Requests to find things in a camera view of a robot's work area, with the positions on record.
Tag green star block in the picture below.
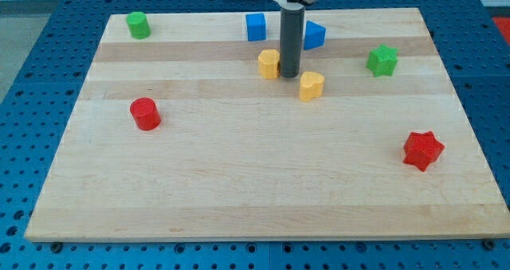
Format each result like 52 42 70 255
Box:
366 44 398 77

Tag blue cube block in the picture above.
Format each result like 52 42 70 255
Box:
245 13 266 41

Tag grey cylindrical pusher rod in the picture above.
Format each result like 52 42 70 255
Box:
280 5 305 78

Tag red star block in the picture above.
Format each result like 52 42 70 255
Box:
403 131 445 172

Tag green cylinder block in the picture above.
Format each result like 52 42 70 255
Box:
126 11 151 40

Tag blue triangle block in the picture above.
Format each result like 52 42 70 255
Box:
304 21 326 50

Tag wooden board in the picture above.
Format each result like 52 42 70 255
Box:
25 8 509 243

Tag yellow hexagon block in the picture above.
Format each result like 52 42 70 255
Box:
257 49 280 80

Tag red cylinder block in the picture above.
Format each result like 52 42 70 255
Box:
130 97 162 131

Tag yellow heart block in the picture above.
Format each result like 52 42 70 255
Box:
299 72 325 102

